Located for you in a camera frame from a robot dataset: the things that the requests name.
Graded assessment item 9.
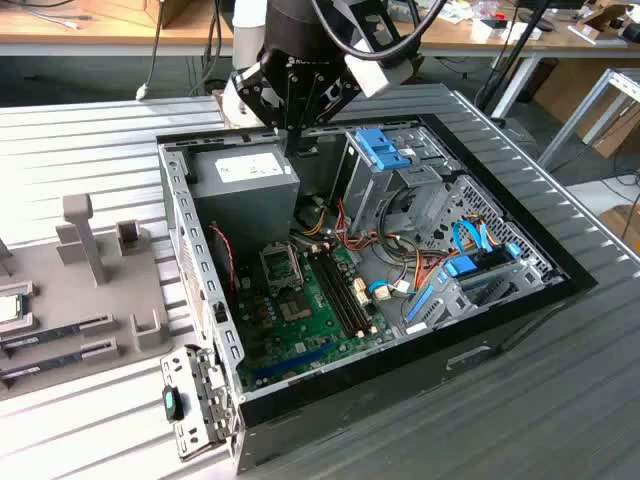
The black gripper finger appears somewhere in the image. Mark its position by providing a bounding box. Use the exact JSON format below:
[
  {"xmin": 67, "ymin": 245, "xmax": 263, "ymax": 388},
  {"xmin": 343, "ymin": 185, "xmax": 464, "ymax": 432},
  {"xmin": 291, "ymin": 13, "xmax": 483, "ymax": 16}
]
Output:
[
  {"xmin": 233, "ymin": 59, "xmax": 291, "ymax": 136},
  {"xmin": 297, "ymin": 67, "xmax": 362, "ymax": 137}
]

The CPU with silver top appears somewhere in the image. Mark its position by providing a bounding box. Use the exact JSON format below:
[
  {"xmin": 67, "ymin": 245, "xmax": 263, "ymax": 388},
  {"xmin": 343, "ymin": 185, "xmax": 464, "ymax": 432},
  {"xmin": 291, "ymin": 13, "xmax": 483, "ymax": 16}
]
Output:
[{"xmin": 0, "ymin": 293, "xmax": 25, "ymax": 324}]

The CPU socket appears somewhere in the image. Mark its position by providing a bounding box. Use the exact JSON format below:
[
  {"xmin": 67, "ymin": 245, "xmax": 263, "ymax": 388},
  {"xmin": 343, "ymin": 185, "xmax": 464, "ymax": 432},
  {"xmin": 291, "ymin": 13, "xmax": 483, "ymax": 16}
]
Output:
[{"xmin": 276, "ymin": 292, "xmax": 315, "ymax": 325}]

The blue plastic drive latch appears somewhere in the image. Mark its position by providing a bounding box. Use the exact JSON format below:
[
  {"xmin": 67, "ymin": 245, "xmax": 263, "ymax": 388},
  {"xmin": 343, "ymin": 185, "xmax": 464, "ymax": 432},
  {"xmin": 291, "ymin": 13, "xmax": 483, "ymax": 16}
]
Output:
[{"xmin": 352, "ymin": 128, "xmax": 417, "ymax": 172}]

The grey metal drive cage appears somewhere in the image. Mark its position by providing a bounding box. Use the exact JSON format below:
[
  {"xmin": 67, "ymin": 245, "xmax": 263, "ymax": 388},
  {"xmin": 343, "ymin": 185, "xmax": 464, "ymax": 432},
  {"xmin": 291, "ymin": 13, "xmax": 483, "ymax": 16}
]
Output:
[{"xmin": 343, "ymin": 124, "xmax": 464, "ymax": 239}]

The wooden desk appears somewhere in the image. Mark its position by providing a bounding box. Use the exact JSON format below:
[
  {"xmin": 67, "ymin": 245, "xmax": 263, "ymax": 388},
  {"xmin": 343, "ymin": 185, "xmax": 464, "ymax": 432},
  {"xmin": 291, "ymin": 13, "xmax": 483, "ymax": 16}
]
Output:
[
  {"xmin": 399, "ymin": 0, "xmax": 640, "ymax": 64},
  {"xmin": 0, "ymin": 0, "xmax": 236, "ymax": 57}
]

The grey power supply unit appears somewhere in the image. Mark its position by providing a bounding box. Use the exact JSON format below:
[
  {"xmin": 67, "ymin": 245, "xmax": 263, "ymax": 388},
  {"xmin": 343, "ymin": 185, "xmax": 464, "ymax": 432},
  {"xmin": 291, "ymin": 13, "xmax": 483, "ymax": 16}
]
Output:
[{"xmin": 187, "ymin": 144, "xmax": 301, "ymax": 251}]

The white box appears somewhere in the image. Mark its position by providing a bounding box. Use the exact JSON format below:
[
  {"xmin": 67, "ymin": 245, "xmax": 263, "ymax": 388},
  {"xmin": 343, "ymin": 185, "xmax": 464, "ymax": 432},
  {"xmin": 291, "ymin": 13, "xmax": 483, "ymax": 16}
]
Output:
[{"xmin": 472, "ymin": 17, "xmax": 544, "ymax": 42}]

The metal socket cover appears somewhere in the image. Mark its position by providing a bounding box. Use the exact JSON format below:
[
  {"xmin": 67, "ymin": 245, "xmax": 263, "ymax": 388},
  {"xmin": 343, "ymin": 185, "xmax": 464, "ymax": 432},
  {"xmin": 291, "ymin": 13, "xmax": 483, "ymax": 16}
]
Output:
[{"xmin": 257, "ymin": 241, "xmax": 305, "ymax": 295}]

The black case fan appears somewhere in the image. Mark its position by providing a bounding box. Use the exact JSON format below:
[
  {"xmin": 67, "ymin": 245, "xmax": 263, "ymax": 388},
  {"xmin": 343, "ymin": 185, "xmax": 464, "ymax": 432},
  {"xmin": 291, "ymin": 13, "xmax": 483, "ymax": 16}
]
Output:
[{"xmin": 206, "ymin": 222, "xmax": 239, "ymax": 307}]

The black stand pole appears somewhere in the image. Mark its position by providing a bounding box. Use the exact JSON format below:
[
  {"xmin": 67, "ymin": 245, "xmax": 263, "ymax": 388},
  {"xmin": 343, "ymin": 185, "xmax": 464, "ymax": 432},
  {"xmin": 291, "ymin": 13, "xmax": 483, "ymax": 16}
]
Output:
[{"xmin": 473, "ymin": 0, "xmax": 554, "ymax": 126}]

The hard disk in blue carrier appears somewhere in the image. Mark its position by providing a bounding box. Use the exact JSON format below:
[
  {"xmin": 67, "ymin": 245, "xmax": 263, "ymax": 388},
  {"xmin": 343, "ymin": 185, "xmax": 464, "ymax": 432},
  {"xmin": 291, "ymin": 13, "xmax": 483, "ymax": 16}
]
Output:
[{"xmin": 442, "ymin": 243, "xmax": 522, "ymax": 281}]

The large cardboard box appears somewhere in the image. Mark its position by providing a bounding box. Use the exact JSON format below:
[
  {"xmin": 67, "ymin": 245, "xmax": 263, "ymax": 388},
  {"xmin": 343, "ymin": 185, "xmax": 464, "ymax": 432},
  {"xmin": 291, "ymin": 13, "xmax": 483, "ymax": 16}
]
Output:
[{"xmin": 532, "ymin": 59, "xmax": 640, "ymax": 159}]

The green motherboard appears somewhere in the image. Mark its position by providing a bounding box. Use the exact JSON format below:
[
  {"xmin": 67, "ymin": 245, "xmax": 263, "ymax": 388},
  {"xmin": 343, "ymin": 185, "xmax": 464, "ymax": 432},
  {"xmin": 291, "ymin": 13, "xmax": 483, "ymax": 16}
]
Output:
[{"xmin": 232, "ymin": 242, "xmax": 401, "ymax": 392}]

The grey metal disk bay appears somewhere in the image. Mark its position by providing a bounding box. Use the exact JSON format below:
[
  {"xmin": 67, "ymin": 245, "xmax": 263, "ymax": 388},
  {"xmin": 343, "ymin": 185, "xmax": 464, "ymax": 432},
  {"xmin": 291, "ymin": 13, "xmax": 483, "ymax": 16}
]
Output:
[{"xmin": 399, "ymin": 243, "xmax": 569, "ymax": 337}]

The blue expansion slot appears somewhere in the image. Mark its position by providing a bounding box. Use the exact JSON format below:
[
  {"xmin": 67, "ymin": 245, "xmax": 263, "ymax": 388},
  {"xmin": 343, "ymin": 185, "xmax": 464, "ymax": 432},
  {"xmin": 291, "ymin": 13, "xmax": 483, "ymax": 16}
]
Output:
[{"xmin": 252, "ymin": 341, "xmax": 335, "ymax": 382}]

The open cardboard box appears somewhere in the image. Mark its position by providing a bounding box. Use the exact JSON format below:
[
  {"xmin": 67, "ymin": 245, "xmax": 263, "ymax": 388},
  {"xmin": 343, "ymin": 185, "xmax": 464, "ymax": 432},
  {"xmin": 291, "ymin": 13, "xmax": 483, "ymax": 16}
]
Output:
[{"xmin": 574, "ymin": 2, "xmax": 640, "ymax": 46}]

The grey parts rack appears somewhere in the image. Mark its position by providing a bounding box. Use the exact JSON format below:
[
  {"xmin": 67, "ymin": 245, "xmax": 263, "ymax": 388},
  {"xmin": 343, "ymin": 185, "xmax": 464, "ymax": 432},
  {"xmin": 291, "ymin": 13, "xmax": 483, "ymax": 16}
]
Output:
[{"xmin": 0, "ymin": 192, "xmax": 174, "ymax": 401}]

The black open PC case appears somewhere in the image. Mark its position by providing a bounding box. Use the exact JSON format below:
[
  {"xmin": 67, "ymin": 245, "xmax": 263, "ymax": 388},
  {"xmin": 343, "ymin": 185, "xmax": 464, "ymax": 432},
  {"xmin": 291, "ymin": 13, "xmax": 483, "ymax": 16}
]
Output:
[{"xmin": 155, "ymin": 112, "xmax": 600, "ymax": 474}]

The small cardboard box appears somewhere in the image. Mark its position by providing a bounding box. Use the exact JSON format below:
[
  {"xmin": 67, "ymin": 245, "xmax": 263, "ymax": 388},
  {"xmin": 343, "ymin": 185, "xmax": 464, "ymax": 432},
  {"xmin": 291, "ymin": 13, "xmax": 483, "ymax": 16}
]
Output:
[{"xmin": 598, "ymin": 203, "xmax": 640, "ymax": 246}]

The RAM stick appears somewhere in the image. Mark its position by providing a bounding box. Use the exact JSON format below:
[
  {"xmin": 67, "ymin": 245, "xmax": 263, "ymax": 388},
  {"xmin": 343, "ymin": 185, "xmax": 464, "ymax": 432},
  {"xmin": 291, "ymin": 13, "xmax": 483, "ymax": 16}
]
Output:
[
  {"xmin": 0, "ymin": 349, "xmax": 86, "ymax": 384},
  {"xmin": 0, "ymin": 322, "xmax": 84, "ymax": 351}
]

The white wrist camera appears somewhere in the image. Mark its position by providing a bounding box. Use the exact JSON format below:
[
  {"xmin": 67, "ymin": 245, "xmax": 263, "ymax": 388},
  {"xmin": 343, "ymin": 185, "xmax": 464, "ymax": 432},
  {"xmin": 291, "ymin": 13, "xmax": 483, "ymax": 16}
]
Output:
[{"xmin": 343, "ymin": 49, "xmax": 417, "ymax": 100}]

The brown base plate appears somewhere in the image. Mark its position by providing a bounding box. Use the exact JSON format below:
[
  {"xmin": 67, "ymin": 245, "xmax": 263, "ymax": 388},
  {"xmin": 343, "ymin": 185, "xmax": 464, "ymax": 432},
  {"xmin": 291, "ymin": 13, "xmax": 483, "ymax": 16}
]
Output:
[{"xmin": 212, "ymin": 88, "xmax": 236, "ymax": 129}]

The thin black cable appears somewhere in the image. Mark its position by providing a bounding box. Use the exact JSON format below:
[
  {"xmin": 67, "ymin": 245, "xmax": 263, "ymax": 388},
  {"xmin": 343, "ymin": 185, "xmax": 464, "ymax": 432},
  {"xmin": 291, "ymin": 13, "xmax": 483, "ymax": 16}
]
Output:
[{"xmin": 188, "ymin": 0, "xmax": 224, "ymax": 97}]

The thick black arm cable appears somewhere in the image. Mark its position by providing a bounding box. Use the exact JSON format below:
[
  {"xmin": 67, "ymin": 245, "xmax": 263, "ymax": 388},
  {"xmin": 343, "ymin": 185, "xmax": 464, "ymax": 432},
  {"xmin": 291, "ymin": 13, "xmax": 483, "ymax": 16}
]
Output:
[{"xmin": 327, "ymin": 0, "xmax": 449, "ymax": 65}]

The grey cable white plug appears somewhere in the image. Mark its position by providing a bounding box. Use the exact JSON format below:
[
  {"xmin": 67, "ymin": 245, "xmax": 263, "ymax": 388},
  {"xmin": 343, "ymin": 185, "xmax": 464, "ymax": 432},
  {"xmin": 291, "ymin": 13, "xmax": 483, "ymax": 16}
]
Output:
[{"xmin": 135, "ymin": 0, "xmax": 166, "ymax": 100}]

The yellow black wire bundle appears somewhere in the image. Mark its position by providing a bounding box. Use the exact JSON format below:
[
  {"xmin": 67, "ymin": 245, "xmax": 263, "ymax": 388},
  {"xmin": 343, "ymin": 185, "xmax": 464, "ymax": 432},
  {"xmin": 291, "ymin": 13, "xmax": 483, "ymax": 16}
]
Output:
[{"xmin": 292, "ymin": 202, "xmax": 331, "ymax": 237}]

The red black twisted fan wire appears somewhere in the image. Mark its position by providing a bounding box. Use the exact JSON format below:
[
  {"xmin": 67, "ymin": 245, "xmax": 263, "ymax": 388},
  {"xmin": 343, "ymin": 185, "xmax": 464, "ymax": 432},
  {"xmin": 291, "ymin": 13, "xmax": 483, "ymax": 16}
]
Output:
[{"xmin": 208, "ymin": 223, "xmax": 237, "ymax": 301}]

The orange red wire bundle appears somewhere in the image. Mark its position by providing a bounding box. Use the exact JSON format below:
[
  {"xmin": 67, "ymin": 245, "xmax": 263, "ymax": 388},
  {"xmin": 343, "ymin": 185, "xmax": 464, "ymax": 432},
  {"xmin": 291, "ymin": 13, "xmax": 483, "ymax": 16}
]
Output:
[{"xmin": 337, "ymin": 197, "xmax": 449, "ymax": 301}]

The blue wire white plug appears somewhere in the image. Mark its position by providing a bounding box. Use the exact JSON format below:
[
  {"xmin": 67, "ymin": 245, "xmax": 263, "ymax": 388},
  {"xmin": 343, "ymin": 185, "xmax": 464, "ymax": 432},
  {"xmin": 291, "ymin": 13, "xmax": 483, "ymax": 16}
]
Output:
[{"xmin": 368, "ymin": 280, "xmax": 417, "ymax": 303}]

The blue flat data wire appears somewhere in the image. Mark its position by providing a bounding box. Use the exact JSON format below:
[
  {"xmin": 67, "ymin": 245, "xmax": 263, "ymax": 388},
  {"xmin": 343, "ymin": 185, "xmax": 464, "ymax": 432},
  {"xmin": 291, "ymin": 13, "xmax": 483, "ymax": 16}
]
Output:
[{"xmin": 451, "ymin": 218, "xmax": 497, "ymax": 257}]

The blue plastic rail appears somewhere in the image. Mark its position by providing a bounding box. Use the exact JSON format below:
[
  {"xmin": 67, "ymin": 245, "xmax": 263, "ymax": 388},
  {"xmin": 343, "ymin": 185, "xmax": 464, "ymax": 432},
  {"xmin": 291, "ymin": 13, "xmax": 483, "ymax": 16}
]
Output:
[{"xmin": 403, "ymin": 283, "xmax": 437, "ymax": 326}]

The aluminium profile frame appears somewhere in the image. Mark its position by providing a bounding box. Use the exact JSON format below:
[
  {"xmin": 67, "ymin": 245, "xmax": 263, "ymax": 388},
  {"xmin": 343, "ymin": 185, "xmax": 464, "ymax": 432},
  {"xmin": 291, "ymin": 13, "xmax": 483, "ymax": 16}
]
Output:
[{"xmin": 537, "ymin": 67, "xmax": 640, "ymax": 171}]

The black teal latch handle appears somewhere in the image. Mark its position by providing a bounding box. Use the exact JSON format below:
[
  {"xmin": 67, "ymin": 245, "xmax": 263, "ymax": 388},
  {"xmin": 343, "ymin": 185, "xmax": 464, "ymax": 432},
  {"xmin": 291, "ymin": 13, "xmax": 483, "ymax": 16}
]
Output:
[{"xmin": 161, "ymin": 383, "xmax": 187, "ymax": 422}]

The silver slot bracket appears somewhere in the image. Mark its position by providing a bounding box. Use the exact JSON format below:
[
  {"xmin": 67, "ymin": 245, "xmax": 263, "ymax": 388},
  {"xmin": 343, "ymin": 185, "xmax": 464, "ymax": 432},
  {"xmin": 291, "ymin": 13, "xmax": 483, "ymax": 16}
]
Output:
[{"xmin": 159, "ymin": 343, "xmax": 241, "ymax": 460}]

